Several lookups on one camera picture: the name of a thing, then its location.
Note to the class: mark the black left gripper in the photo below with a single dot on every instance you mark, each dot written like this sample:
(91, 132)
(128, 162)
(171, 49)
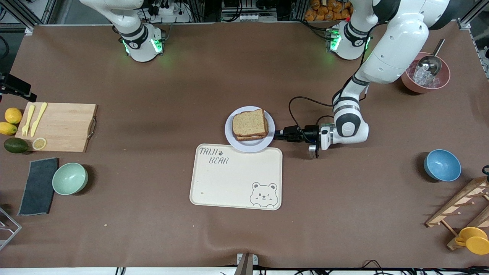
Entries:
(308, 133)

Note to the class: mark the pale lavender round plate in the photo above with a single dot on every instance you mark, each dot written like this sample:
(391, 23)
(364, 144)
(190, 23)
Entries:
(250, 146)

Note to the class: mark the brown bread slice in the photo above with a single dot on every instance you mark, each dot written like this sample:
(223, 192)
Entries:
(248, 123)

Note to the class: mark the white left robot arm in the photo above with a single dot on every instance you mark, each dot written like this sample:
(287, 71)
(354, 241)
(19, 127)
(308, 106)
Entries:
(397, 42)

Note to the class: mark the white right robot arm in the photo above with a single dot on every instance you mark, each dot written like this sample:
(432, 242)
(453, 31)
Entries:
(137, 38)

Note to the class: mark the cream bear print tray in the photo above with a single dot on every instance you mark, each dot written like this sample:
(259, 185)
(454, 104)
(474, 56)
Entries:
(229, 183)

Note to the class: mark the pile of orange buns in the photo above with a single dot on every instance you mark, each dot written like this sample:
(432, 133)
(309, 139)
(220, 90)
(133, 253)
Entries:
(324, 9)

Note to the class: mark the pink bowl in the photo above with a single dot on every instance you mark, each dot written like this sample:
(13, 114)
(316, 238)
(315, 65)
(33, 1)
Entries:
(412, 86)

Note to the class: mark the blue bowl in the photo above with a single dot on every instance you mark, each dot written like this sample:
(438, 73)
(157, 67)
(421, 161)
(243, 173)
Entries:
(443, 166)

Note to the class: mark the metal scoop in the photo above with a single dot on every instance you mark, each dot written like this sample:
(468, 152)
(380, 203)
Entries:
(429, 63)

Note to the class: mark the white power strip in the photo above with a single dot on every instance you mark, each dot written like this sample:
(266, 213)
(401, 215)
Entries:
(172, 14)

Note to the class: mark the wooden rack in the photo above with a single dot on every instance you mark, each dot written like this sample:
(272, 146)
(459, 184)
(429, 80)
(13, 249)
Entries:
(454, 208)

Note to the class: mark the yellow cup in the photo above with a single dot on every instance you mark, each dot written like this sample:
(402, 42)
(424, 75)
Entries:
(473, 240)

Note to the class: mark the wooden cutting board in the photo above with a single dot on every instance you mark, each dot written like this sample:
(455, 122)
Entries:
(65, 126)

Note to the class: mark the mint green bowl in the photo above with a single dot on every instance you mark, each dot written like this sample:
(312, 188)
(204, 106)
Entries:
(68, 177)

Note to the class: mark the lemon slice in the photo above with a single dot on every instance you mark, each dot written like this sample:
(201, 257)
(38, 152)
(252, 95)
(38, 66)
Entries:
(39, 143)

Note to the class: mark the yellow plastic knife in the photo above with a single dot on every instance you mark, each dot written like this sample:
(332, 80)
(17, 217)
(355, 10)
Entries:
(38, 120)

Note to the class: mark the dark grey cloth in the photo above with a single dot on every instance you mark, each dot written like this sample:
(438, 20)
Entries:
(38, 187)

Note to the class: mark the yellow plastic fork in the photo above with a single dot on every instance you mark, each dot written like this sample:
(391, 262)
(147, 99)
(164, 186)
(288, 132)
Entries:
(27, 120)

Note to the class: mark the green avocado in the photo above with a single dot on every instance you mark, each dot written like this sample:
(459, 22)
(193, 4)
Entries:
(16, 145)

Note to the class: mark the yellow lemon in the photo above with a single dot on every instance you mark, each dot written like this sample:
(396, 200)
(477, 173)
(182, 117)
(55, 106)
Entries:
(7, 128)
(13, 115)

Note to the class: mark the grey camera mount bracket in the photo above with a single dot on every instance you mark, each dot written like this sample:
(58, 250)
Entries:
(246, 263)

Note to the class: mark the black camera device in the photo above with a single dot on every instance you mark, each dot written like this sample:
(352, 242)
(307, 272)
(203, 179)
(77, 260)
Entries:
(17, 86)

